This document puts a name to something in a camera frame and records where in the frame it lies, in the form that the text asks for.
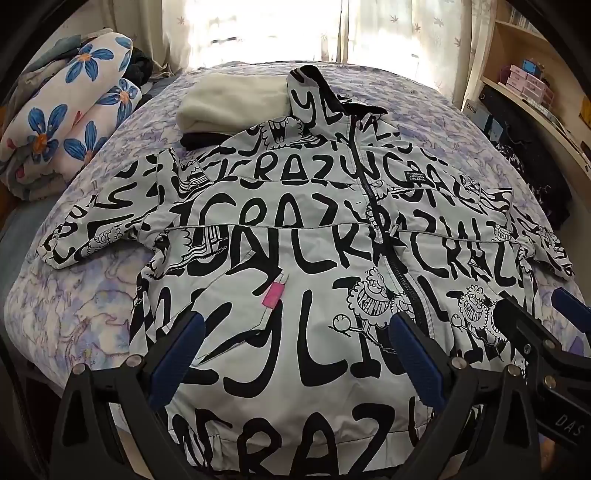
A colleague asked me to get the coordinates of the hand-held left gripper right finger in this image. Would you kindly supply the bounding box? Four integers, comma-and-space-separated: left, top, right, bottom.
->
388, 311, 546, 480

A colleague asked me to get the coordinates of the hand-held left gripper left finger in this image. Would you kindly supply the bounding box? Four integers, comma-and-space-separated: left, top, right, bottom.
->
48, 311, 206, 480

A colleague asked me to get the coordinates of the black folded garment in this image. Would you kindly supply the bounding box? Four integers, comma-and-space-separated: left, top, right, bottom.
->
180, 130, 242, 151

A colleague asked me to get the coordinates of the purple cat print blanket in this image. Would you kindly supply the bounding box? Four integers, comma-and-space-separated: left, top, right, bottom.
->
9, 60, 591, 402

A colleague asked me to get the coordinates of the dark clothes pile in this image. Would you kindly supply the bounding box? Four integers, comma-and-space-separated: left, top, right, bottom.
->
130, 45, 158, 89

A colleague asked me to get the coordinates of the white black cardboard box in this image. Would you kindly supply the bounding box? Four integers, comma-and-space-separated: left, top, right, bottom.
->
463, 98, 490, 136

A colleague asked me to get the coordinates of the white leaf print curtain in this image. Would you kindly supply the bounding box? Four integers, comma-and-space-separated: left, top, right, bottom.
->
99, 0, 347, 78
342, 0, 504, 108

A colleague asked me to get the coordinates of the white black lettered jacket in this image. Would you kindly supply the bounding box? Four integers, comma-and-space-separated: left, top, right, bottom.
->
34, 65, 575, 480

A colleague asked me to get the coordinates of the cream folded garment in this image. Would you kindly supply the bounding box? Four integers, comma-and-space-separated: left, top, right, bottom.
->
175, 74, 293, 136

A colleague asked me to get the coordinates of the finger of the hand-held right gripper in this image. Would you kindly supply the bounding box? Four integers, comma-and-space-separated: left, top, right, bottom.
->
550, 287, 591, 325
492, 299, 591, 394

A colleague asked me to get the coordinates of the grey bed sheet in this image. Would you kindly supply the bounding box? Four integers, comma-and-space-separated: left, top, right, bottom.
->
137, 75, 186, 108

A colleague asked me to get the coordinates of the wooden bookshelf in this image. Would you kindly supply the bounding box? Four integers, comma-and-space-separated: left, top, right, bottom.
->
462, 0, 591, 172

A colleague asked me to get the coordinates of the blue card pack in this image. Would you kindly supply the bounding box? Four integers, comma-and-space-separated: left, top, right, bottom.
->
480, 113, 509, 145

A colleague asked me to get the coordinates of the stack of pink boxes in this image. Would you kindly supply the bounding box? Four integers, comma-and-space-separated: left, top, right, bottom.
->
505, 65, 556, 108

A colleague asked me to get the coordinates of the row of books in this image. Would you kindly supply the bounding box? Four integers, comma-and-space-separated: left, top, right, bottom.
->
508, 4, 542, 29

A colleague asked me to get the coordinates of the blue flower print quilt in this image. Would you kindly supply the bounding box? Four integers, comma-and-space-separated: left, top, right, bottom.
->
0, 30, 144, 200

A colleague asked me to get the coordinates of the black patterned cloth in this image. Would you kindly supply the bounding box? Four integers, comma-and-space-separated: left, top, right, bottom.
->
480, 88, 579, 232

